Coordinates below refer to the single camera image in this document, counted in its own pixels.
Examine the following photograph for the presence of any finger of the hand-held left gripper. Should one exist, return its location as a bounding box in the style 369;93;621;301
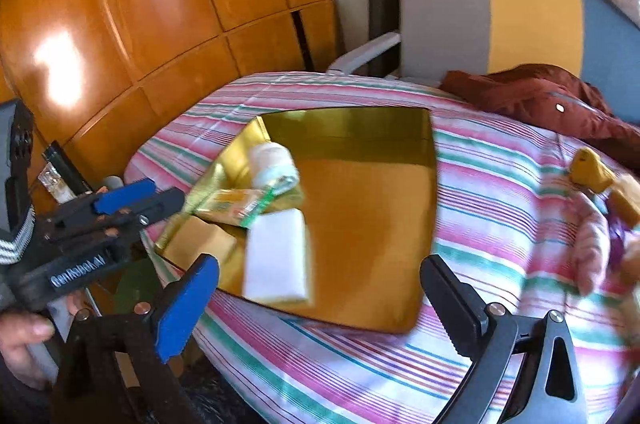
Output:
102;187;187;241
49;178;157;231

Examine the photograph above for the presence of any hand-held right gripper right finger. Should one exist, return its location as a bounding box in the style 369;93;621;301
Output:
420;254;588;424

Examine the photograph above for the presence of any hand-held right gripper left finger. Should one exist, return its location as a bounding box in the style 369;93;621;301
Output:
52;254;221;424

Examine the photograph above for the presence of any golden tray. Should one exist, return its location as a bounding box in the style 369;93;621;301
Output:
155;106;441;336

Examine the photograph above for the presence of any yellow sock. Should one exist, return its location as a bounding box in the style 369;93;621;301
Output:
570;148;617;193

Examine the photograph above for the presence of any person's left hand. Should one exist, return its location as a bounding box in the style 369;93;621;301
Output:
0;294;89;367

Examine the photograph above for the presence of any tan box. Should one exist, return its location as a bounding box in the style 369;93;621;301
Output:
167;218;239;277

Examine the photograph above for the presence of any green yellow snack packet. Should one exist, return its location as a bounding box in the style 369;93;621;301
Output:
197;186;275;231

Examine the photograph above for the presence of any striped bedsheet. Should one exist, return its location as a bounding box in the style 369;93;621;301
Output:
122;71;640;424

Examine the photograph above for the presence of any white tissue pack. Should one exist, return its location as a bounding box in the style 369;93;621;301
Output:
242;210;314;305

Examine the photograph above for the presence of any white plastic bottle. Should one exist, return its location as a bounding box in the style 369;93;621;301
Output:
248;142;301;199

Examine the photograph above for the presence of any pale pink cloth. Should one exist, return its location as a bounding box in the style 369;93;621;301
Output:
565;194;626;297

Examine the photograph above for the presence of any wooden wardrobe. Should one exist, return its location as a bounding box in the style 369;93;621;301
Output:
0;0;347;205

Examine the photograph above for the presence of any red-brown jacket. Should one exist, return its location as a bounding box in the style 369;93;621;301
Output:
439;64;640;155

